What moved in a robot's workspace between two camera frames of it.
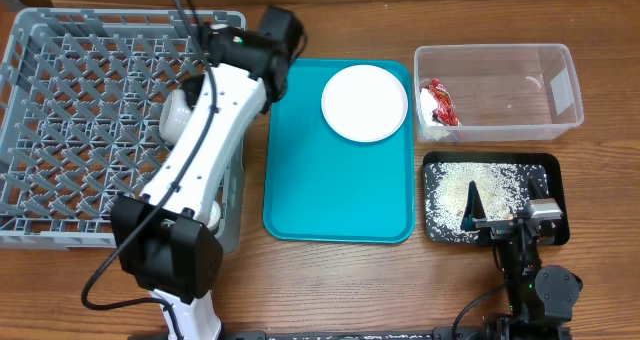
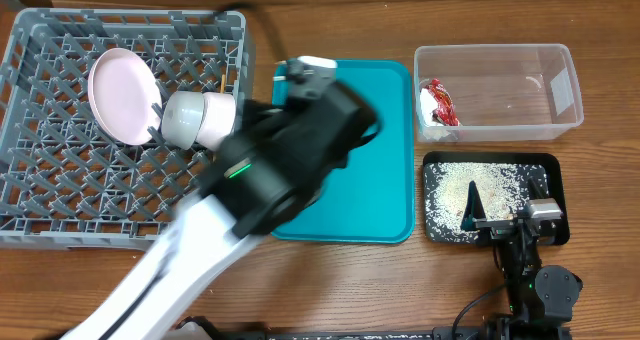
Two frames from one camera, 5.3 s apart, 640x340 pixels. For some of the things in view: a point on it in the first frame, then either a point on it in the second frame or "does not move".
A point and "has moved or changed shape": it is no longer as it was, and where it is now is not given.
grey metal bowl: x=175 y=113 does not move
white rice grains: x=502 y=190 does not move
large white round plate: x=364 y=103 has moved or changed shape
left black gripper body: x=194 y=86 -> x=253 y=118
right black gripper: x=473 y=219 does not move
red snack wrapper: x=445 y=113 does not move
